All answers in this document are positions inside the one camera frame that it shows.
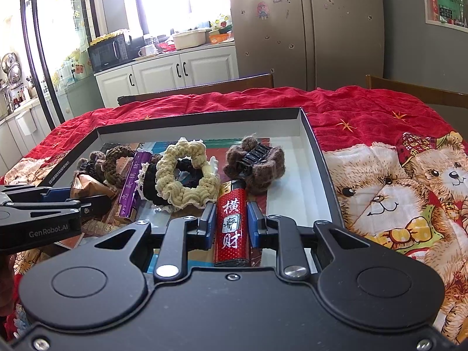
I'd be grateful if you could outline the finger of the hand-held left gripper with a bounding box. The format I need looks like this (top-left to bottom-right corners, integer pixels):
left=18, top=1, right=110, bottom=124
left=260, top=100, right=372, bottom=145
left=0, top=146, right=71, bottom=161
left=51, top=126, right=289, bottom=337
left=0, top=185, right=74, bottom=206
left=6, top=194, right=112, bottom=225

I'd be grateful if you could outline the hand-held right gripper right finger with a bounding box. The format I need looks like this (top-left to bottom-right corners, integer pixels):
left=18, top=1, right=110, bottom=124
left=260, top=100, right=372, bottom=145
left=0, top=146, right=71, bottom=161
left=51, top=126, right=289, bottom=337
left=246, top=201, right=371, bottom=283

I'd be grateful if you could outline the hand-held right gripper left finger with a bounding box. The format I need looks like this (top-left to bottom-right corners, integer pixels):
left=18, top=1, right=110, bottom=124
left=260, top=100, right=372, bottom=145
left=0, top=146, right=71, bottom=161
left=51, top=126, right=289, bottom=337
left=97, top=202, right=217, bottom=283

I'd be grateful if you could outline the bronze foil wrapper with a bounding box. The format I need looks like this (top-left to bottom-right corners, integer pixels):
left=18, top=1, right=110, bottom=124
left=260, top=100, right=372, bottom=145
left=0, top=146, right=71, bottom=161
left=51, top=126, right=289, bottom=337
left=69, top=172, right=118, bottom=221

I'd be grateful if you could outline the red lighter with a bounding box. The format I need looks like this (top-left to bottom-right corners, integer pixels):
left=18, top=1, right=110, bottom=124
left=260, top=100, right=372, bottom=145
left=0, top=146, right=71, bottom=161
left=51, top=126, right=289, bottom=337
left=213, top=179, right=253, bottom=268

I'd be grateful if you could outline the purple stick packet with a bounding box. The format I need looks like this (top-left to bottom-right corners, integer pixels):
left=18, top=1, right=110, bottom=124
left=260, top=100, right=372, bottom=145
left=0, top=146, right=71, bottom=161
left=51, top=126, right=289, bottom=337
left=117, top=150, right=153, bottom=219

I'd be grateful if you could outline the brown braided scrunchie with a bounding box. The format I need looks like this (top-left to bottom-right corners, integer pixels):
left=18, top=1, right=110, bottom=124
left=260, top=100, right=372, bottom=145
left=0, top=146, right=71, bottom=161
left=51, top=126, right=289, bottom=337
left=101, top=145, right=147, bottom=184

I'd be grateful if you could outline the brown fuzzy claw clip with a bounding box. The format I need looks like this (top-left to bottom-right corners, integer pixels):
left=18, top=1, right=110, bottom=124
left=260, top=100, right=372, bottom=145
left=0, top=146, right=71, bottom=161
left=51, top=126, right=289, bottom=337
left=76, top=150, right=107, bottom=182
left=223, top=135, right=286, bottom=195

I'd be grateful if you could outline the cream crochet scrunchie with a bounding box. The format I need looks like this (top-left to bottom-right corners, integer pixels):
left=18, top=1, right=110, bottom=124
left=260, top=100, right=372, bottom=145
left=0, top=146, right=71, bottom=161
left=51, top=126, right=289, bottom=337
left=155, top=137, right=222, bottom=210

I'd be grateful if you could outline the black shallow box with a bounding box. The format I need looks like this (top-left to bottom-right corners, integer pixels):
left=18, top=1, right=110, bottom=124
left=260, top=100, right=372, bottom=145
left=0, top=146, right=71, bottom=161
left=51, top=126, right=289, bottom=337
left=36, top=106, right=347, bottom=270

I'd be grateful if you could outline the black microwave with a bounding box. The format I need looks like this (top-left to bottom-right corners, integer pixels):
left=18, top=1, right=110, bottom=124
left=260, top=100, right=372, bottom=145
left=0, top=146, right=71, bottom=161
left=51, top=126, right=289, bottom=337
left=87, top=32, right=134, bottom=74

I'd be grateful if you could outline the red bear printed blanket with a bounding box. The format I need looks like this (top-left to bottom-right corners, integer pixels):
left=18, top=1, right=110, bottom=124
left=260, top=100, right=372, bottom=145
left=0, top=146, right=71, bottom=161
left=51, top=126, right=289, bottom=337
left=0, top=85, right=468, bottom=347

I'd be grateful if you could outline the white kitchen cabinet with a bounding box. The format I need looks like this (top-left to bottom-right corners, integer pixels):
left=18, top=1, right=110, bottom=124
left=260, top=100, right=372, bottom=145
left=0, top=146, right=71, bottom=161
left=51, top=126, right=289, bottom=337
left=94, top=42, right=240, bottom=109

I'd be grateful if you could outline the white mug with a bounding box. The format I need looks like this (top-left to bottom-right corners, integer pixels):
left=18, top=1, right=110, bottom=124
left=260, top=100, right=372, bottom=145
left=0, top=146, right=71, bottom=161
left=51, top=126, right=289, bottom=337
left=138, top=43, right=159, bottom=59

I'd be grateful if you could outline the sliding glass door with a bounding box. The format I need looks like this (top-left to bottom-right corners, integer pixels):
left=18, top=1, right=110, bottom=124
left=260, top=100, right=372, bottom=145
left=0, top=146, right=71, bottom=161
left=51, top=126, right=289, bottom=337
left=19, top=0, right=102, bottom=127

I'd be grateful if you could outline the white plastic basin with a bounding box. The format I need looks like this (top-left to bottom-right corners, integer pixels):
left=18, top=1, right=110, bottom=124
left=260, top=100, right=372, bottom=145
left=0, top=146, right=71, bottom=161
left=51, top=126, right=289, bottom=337
left=171, top=29, right=209, bottom=51

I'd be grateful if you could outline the orange food package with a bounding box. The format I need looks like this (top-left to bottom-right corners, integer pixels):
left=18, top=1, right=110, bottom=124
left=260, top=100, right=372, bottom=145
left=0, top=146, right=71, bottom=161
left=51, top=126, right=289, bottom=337
left=208, top=32, right=235, bottom=45

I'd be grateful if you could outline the grey refrigerator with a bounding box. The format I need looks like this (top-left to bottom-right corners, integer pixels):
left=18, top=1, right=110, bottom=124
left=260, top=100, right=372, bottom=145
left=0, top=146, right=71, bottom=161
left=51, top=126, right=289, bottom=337
left=226, top=0, right=389, bottom=93

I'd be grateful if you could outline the cartoon girl sticker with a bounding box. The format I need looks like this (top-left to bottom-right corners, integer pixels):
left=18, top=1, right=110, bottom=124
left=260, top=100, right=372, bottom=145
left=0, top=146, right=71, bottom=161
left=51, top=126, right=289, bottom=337
left=255, top=1, right=272, bottom=21

